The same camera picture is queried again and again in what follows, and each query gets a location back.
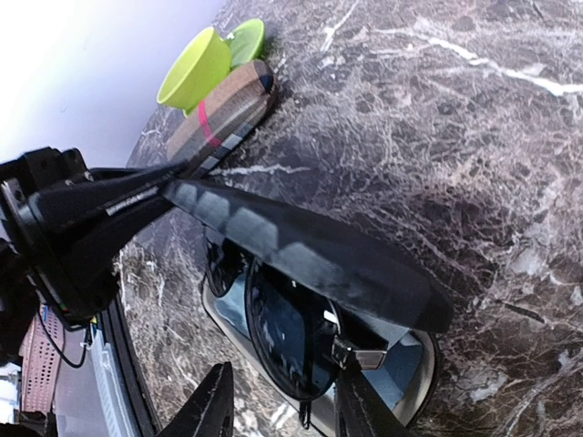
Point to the plaid brown glasses case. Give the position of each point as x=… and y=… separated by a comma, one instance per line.
x=223, y=119

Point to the black round sunglasses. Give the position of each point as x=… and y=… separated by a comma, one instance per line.
x=302, y=339

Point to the pink perforated basket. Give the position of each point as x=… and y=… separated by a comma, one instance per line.
x=39, y=372

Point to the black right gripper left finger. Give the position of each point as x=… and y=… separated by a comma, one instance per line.
x=209, y=411

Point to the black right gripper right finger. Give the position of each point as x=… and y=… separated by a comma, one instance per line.
x=360, y=410

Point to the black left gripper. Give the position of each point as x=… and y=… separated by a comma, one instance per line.
x=64, y=224

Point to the black quilted glasses case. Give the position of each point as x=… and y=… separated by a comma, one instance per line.
x=388, y=293

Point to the green bowl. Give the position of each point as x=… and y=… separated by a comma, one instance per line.
x=200, y=67

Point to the green plate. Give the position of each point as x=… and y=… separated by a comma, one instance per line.
x=246, y=42

